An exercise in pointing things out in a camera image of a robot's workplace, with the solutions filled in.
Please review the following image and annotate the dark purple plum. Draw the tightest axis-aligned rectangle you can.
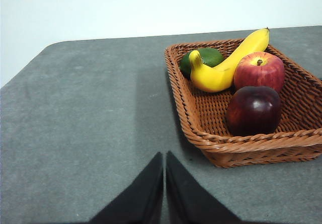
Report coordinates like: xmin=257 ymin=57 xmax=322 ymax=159
xmin=225 ymin=86 xmax=282 ymax=137

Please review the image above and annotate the red apple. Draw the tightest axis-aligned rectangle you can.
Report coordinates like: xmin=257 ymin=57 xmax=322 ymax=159
xmin=233 ymin=51 xmax=286 ymax=94

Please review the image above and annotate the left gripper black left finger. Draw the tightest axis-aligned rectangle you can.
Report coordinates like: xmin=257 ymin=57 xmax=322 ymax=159
xmin=90 ymin=152 xmax=165 ymax=224

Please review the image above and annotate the green fruit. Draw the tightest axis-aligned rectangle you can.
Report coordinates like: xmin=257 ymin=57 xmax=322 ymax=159
xmin=179 ymin=47 xmax=225 ymax=80

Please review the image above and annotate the yellow banana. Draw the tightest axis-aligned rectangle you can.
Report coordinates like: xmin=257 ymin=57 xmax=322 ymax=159
xmin=189 ymin=27 xmax=271 ymax=93

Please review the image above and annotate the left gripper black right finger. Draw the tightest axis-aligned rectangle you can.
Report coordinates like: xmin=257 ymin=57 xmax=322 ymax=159
xmin=164 ymin=150 xmax=247 ymax=224

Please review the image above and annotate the brown wicker basket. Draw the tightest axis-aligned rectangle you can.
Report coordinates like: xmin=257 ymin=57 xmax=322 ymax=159
xmin=164 ymin=38 xmax=322 ymax=169

